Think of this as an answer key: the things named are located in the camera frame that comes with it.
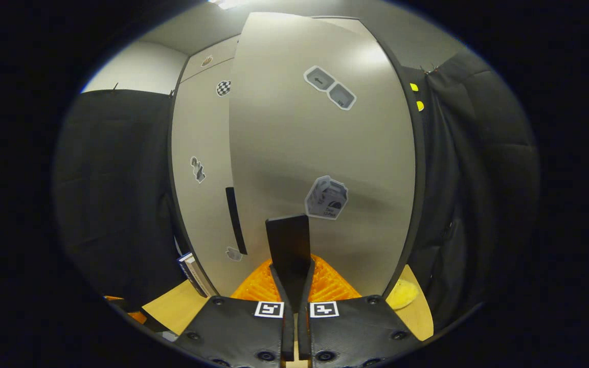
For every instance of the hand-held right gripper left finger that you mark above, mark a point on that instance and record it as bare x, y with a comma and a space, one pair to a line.
288, 332

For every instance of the wide ceiling light panel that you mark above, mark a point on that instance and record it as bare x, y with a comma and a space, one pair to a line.
225, 3

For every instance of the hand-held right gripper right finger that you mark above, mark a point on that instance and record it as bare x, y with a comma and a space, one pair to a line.
303, 332

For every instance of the white double-door shoe cabinet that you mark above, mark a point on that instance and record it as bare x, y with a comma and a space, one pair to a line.
212, 56

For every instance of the yellow round object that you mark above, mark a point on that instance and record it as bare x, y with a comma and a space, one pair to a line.
402, 295

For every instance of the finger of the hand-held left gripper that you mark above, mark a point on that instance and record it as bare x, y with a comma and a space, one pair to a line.
136, 318

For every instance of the black backdrop cloth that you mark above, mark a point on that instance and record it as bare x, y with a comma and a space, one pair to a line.
115, 194

